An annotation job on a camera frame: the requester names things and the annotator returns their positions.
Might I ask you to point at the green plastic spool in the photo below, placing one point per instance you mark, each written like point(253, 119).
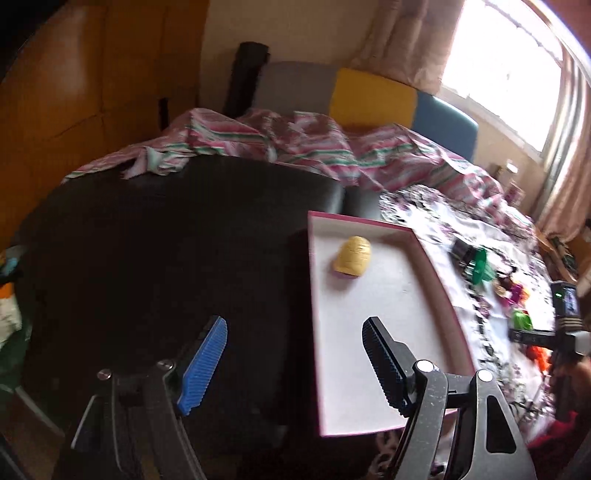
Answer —
point(478, 269)

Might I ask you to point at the magenta perforated cone toy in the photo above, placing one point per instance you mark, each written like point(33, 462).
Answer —
point(517, 294)

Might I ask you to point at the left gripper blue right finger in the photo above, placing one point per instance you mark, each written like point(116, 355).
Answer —
point(393, 363)

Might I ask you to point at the black grey jar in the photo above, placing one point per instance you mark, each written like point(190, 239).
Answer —
point(462, 252)

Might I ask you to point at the orange linked cubes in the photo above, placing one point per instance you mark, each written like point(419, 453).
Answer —
point(540, 356)

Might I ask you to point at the black yoga mat roll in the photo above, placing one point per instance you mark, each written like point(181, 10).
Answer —
point(250, 58)

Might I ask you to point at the pink striped bed sheet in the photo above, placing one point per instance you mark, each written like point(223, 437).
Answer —
point(386, 158)

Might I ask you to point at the white floral embroidered tablecloth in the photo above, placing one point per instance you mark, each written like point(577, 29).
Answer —
point(483, 310)

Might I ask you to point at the pink curtain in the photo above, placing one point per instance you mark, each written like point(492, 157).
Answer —
point(410, 41)

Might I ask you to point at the yellow perforated egg toy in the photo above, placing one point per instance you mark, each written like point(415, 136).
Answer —
point(353, 257)

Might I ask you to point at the person right hand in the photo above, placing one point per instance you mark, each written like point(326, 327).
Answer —
point(579, 374)

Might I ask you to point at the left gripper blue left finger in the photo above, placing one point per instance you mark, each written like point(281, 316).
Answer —
point(197, 365)

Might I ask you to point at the green toy camera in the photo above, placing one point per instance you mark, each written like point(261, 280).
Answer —
point(521, 320)

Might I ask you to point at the grey yellow blue headboard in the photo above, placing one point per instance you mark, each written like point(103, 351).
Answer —
point(360, 101)

